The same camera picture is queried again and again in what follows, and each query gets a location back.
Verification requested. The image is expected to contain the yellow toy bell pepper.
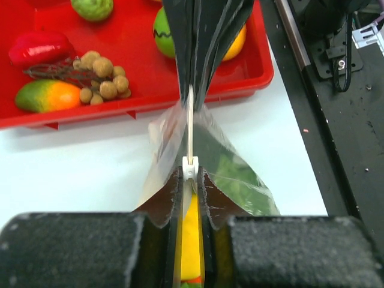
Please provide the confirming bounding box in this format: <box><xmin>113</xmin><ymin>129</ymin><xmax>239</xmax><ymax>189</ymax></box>
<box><xmin>181</xmin><ymin>193</ymin><xmax>202</xmax><ymax>287</ymax></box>

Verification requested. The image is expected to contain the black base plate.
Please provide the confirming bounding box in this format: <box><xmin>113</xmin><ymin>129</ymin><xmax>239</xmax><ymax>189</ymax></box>
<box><xmin>261</xmin><ymin>1</ymin><xmax>383</xmax><ymax>245</ymax></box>

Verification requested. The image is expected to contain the yellow green toy fruit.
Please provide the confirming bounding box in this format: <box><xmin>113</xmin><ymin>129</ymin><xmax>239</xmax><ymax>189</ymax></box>
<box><xmin>14</xmin><ymin>79</ymin><xmax>82</xmax><ymax>113</ymax></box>

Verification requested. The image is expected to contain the red toy bell pepper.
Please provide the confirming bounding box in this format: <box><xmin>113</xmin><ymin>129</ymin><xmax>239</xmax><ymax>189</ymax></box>
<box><xmin>8</xmin><ymin>31</ymin><xmax>76</xmax><ymax>68</ymax></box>

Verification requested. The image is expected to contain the light green toy cabbage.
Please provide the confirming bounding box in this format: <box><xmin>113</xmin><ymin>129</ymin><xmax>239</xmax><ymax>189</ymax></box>
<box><xmin>70</xmin><ymin>0</ymin><xmax>114</xmax><ymax>22</ymax></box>

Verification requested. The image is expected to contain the red plastic tray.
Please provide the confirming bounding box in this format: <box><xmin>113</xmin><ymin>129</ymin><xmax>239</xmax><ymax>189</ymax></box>
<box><xmin>1</xmin><ymin>1</ymin><xmax>274</xmax><ymax>128</ymax></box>

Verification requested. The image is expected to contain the brown toy longan bunch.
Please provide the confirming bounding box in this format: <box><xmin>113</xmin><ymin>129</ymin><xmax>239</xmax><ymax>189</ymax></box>
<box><xmin>23</xmin><ymin>50</ymin><xmax>131</xmax><ymax>105</ymax></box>

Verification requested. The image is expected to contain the yellow orange toy mango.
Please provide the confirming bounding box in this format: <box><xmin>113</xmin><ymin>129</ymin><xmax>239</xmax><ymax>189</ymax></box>
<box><xmin>223</xmin><ymin>24</ymin><xmax>247</xmax><ymax>62</ymax></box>

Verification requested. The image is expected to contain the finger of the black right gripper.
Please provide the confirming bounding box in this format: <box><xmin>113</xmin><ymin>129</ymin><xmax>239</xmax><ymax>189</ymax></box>
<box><xmin>193</xmin><ymin>1</ymin><xmax>254</xmax><ymax>112</ymax></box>
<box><xmin>163</xmin><ymin>0</ymin><xmax>198</xmax><ymax>104</ymax></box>

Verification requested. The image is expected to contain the green toy leafy vegetable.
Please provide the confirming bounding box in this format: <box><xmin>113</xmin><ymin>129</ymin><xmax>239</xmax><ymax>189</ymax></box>
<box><xmin>211</xmin><ymin>154</ymin><xmax>280</xmax><ymax>216</ymax></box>

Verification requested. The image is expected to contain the clear polka-dot zip bag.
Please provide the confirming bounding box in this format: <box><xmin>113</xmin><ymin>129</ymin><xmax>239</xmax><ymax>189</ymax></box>
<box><xmin>136</xmin><ymin>85</ymin><xmax>281</xmax><ymax>288</ymax></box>

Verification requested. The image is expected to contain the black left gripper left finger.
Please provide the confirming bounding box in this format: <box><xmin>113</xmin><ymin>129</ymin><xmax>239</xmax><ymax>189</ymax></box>
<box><xmin>1</xmin><ymin>169</ymin><xmax>183</xmax><ymax>287</ymax></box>

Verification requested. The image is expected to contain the green toy split vegetable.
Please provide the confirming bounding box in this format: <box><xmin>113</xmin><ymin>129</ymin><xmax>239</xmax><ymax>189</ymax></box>
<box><xmin>152</xmin><ymin>7</ymin><xmax>175</xmax><ymax>58</ymax></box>

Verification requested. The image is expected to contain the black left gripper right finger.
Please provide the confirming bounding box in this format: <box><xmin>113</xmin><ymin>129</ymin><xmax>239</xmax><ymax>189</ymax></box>
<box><xmin>197</xmin><ymin>168</ymin><xmax>383</xmax><ymax>287</ymax></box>

